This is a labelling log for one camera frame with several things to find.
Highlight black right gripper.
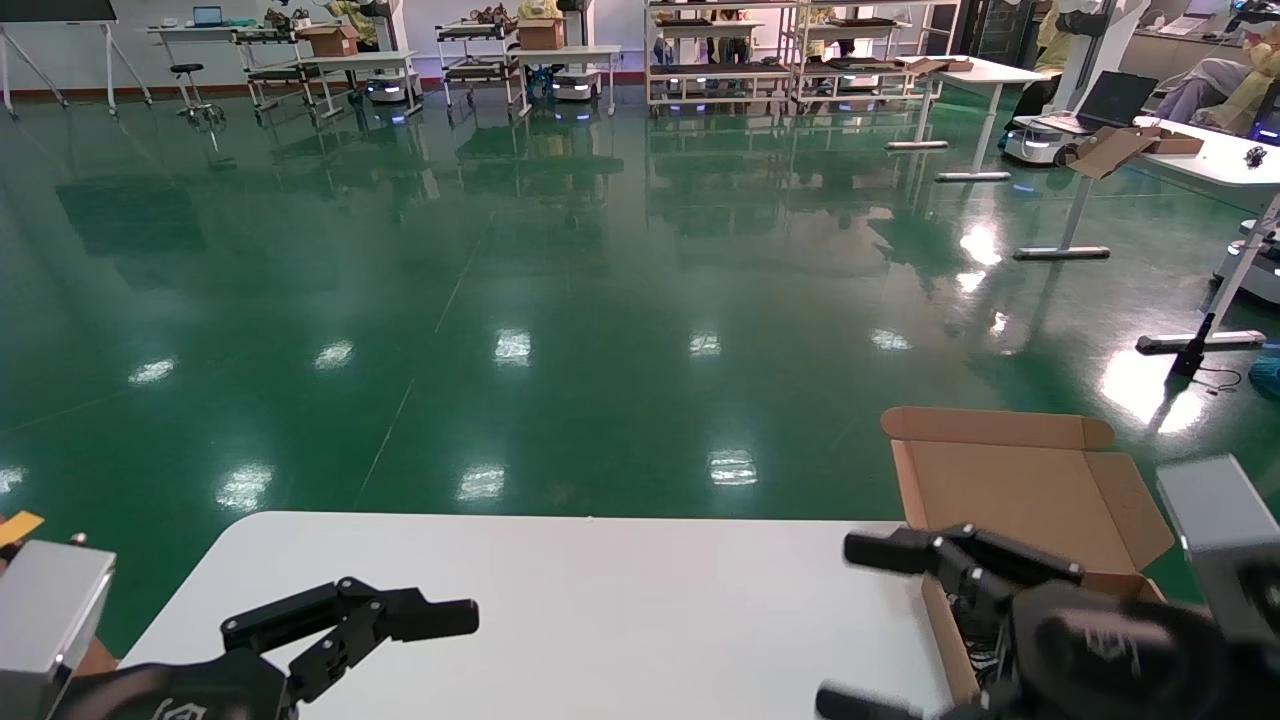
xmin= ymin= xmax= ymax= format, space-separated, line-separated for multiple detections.
xmin=815 ymin=523 xmax=1251 ymax=720

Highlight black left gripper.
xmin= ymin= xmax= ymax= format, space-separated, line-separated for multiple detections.
xmin=50 ymin=577 xmax=481 ymax=720

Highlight brown cardboard storage box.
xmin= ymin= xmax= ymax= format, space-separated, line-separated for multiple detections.
xmin=880 ymin=405 xmax=1177 ymax=707

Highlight open brown cardboard box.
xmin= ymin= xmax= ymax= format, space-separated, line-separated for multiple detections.
xmin=1065 ymin=125 xmax=1206 ymax=181

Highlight black floor stand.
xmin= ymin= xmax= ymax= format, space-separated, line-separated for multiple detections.
xmin=1168 ymin=313 xmax=1218 ymax=378

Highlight white wheeled robot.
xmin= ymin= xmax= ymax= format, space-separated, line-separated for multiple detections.
xmin=1003 ymin=0 xmax=1156 ymax=167

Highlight grey metal rack cart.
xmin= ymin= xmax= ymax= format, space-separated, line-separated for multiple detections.
xmin=237 ymin=28 xmax=323 ymax=123
xmin=437 ymin=20 xmax=528 ymax=118

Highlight large white table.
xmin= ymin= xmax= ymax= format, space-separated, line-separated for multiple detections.
xmin=1013 ymin=115 xmax=1280 ymax=354

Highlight white shelf rack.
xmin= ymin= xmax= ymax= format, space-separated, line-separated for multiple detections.
xmin=798 ymin=0 xmax=963 ymax=109
xmin=645 ymin=0 xmax=803 ymax=113

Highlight black open laptop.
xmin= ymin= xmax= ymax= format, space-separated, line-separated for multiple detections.
xmin=1040 ymin=70 xmax=1160 ymax=137

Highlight black round stool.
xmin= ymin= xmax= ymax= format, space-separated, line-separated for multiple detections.
xmin=168 ymin=63 xmax=227 ymax=128

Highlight standing person in yellow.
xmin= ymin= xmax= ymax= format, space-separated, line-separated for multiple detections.
xmin=1012 ymin=3 xmax=1071 ymax=123
xmin=325 ymin=0 xmax=383 ymax=53

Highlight white desk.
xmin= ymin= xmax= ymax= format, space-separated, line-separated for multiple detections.
xmin=148 ymin=22 xmax=301 ymax=113

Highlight seated person in yellow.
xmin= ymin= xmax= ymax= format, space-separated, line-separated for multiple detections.
xmin=1153 ymin=15 xmax=1280 ymax=138

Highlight black board on stand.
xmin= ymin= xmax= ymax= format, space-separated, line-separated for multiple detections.
xmin=0 ymin=0 xmax=153 ymax=119

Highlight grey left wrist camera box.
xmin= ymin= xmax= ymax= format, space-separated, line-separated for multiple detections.
xmin=0 ymin=540 xmax=118 ymax=720

